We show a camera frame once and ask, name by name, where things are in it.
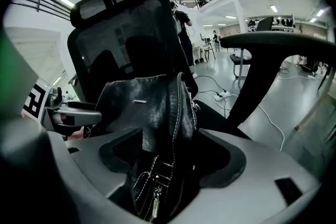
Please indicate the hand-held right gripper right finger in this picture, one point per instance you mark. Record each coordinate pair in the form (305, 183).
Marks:
(262, 173)

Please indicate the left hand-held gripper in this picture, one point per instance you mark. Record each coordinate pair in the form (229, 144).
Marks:
(35, 102)

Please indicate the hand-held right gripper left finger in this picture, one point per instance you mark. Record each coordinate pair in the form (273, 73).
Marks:
(89, 165)

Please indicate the black leather bag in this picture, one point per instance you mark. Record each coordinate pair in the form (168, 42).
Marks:
(152, 112)

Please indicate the black mesh office chair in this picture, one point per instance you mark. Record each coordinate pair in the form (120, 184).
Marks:
(147, 21)

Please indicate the small wooden chair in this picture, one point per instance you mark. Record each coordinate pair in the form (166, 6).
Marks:
(208, 51)

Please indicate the black chair gray metal legs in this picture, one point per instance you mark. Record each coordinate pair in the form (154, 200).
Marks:
(263, 24)

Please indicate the person's left hand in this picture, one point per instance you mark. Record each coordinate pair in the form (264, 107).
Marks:
(76, 135)

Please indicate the white power strip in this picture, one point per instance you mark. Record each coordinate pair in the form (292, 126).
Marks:
(221, 95)

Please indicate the long ceiling light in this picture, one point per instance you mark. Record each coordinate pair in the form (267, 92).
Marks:
(67, 2)
(273, 8)
(320, 11)
(231, 17)

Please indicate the black metal railing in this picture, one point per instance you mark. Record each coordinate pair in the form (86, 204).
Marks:
(39, 1)

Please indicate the white table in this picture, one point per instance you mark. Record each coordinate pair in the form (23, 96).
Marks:
(196, 51)

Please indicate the shelf of dark bags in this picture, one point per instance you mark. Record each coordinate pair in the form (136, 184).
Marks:
(275, 21)

